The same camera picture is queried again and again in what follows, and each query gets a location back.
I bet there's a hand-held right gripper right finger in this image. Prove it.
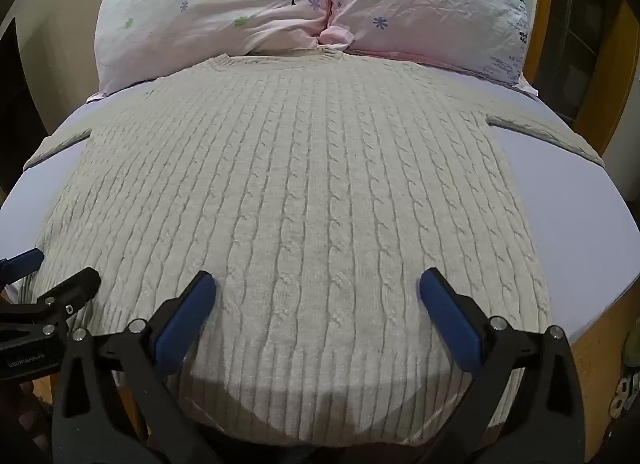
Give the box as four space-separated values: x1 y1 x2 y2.
417 267 586 464

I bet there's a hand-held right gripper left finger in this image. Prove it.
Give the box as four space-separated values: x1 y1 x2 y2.
50 270 222 464

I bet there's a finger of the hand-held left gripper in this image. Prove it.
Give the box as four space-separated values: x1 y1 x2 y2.
0 267 102 340
0 248 45 291

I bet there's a cream cable knit sweater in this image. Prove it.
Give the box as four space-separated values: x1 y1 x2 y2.
22 47 606 447

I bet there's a bed with lavender sheet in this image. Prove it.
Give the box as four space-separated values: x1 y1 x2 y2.
0 60 640 464

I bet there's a wooden cabinet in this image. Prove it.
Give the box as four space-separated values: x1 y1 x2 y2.
552 0 640 156

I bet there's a pink pillow with tree print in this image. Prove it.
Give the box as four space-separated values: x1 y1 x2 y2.
95 0 346 96

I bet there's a wooden headboard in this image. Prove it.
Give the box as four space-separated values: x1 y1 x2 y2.
520 0 557 88

